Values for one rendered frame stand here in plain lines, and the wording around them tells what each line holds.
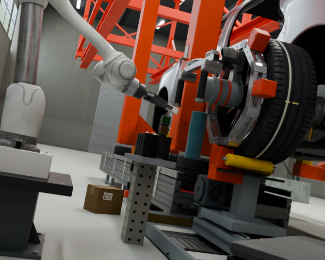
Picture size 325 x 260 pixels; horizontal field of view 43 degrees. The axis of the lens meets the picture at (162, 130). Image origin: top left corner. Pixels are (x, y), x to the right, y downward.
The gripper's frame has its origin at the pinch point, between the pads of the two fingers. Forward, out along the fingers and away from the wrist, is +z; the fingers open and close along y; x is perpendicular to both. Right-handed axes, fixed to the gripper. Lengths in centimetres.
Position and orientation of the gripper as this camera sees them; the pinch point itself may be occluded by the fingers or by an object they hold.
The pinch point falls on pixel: (171, 108)
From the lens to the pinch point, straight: 201.1
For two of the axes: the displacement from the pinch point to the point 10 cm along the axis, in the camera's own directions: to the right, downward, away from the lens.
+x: -4.1, 9.0, -1.5
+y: -3.5, 0.0, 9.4
